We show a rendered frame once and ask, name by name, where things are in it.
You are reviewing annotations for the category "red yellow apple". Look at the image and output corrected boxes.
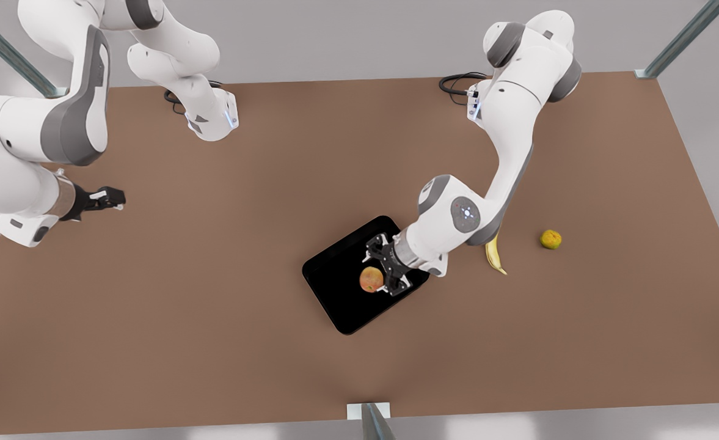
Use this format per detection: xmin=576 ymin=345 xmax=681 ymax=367
xmin=359 ymin=266 xmax=385 ymax=294

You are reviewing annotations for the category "black storage box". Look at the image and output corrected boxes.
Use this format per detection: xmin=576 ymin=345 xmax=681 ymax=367
xmin=302 ymin=215 xmax=431 ymax=336

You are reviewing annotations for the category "yellow banana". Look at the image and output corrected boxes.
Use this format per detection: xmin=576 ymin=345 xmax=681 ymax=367
xmin=485 ymin=231 xmax=509 ymax=276

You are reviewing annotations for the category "black cable loop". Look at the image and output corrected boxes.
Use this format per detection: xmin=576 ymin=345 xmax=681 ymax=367
xmin=439 ymin=71 xmax=489 ymax=106
xmin=163 ymin=79 xmax=225 ymax=118

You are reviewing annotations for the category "silver frame post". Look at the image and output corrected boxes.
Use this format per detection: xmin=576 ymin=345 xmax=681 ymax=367
xmin=633 ymin=0 xmax=719 ymax=80
xmin=0 ymin=5 xmax=68 ymax=100
xmin=346 ymin=401 xmax=398 ymax=440

